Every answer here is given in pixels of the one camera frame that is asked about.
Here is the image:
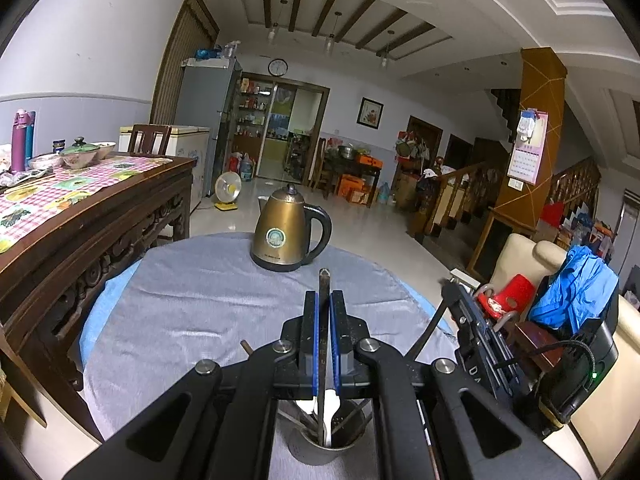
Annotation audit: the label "shelf with jars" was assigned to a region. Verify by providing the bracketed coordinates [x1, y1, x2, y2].
[235, 77, 273, 138]

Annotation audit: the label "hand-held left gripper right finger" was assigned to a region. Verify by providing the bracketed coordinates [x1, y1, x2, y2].
[329, 290, 582, 480]

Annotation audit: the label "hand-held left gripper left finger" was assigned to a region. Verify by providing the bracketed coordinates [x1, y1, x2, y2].
[62, 291, 321, 480]

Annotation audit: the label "blue jacket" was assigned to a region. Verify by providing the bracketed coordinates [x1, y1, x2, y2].
[527, 246, 621, 333]

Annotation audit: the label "wooden landing railing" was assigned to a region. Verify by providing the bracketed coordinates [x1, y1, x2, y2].
[547, 157, 601, 211]

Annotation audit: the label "dark wooden dining chair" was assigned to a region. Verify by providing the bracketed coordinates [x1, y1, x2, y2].
[127, 124, 172, 156]

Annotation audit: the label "wooden clad pillar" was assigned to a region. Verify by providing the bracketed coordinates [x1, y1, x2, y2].
[470, 47, 568, 271]

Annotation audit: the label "pink wall calendar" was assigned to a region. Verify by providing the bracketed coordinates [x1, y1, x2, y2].
[506, 109, 549, 186]

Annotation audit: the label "brown wooden door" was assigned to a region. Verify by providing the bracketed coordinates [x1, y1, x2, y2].
[150, 0, 220, 126]

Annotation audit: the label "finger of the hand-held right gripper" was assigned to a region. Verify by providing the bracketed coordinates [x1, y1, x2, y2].
[439, 281, 493, 346]

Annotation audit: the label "patterned ceramic bowl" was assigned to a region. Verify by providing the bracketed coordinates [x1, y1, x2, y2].
[61, 149, 99, 169]

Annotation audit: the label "cream armchair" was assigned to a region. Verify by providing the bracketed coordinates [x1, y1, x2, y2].
[487, 232, 640, 461]

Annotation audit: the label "grey tablecloth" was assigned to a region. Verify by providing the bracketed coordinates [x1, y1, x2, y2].
[80, 232, 458, 480]

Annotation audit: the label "pink checkered table cover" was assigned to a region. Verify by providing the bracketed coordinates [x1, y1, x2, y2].
[0, 155, 173, 253]

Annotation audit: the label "black cable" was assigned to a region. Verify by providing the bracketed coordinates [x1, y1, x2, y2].
[520, 339, 597, 386]

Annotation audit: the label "red plastic child chair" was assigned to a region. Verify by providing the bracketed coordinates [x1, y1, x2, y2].
[475, 274, 536, 321]

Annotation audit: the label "grey refrigerator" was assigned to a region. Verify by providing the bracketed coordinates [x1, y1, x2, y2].
[175, 57, 243, 197]

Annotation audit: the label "pendant lamp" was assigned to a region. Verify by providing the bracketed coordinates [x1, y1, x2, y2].
[324, 11, 343, 56]
[380, 30, 396, 69]
[266, 0, 288, 46]

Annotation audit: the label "white step stool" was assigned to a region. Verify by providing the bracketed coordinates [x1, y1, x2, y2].
[447, 269, 481, 291]

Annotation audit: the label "steel utensil cup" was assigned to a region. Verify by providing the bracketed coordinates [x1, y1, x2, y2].
[287, 400, 376, 466]

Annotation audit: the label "orange cardboard box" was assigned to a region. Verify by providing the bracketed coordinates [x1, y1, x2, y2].
[337, 174, 373, 205]

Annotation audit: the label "white chest freezer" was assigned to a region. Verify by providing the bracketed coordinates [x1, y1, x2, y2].
[119, 125, 211, 211]

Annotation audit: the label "white plastic spoon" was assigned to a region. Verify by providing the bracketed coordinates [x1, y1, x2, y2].
[322, 389, 341, 448]

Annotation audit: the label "brown wooden chair seat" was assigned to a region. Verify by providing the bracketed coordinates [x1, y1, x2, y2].
[505, 320, 566, 371]

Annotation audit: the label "round electric heater fan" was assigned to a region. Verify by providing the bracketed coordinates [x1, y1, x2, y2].
[214, 171, 242, 211]

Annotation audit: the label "dark wooden side table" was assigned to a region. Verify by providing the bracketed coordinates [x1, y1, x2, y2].
[320, 145, 383, 208]

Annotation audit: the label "dark chopstick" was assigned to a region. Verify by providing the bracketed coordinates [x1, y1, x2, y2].
[404, 300, 448, 362]

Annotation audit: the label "framed flower picture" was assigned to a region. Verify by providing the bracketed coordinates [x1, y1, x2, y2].
[356, 97, 384, 130]

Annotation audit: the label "wooden frame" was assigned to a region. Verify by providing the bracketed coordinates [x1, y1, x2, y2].
[0, 330, 48, 428]

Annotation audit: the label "light blue table cover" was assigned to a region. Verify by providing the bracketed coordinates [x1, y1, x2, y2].
[77, 259, 451, 376]

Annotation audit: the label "wooden stair railing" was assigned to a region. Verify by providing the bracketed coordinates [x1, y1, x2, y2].
[410, 160, 501, 238]

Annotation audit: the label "carved dark wooden table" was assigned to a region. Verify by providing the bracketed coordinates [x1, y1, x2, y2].
[0, 154, 196, 391]

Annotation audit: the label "bronze electric kettle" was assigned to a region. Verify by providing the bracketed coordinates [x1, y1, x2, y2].
[250, 183, 333, 273]

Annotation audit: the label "purple water bottle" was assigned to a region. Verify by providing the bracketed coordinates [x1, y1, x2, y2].
[11, 108, 30, 173]

